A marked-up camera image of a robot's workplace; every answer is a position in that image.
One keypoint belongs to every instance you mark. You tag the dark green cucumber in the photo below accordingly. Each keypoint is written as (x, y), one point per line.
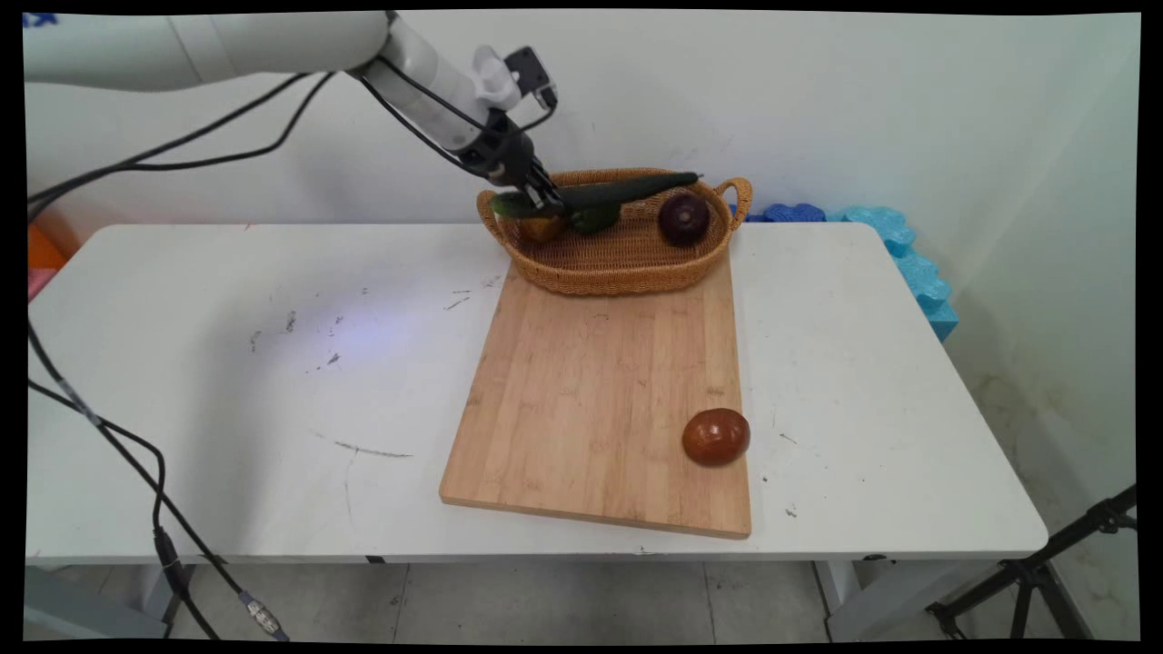
(627, 191)

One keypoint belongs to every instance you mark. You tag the white table leg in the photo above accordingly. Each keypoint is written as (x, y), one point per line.
(177, 590)
(872, 595)

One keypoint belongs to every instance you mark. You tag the woven wicker basket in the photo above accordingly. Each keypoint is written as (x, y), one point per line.
(618, 263)

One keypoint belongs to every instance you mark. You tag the wooden cutting board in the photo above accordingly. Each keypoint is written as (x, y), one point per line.
(600, 400)

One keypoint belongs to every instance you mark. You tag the pink object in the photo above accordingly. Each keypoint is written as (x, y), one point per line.
(38, 282)

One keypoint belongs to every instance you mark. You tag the green bell pepper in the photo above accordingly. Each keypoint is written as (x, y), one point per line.
(595, 218)

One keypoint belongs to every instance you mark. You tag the dark purple round fruit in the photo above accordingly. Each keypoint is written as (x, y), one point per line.
(684, 219)

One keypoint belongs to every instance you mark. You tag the red tomato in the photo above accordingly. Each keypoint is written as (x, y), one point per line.
(716, 437)

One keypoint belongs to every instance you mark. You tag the orange object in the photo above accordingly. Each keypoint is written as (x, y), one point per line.
(41, 247)

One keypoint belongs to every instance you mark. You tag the wrist camera on white mount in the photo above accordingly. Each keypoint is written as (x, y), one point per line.
(513, 77)

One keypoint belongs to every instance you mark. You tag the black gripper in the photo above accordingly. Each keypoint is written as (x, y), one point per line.
(507, 150)

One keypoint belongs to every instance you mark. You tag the orange bell pepper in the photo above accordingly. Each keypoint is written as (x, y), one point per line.
(542, 227)

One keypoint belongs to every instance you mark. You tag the black tripod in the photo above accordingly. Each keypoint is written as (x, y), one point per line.
(1031, 577)

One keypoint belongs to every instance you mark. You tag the blue foam mat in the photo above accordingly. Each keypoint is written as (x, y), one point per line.
(913, 263)

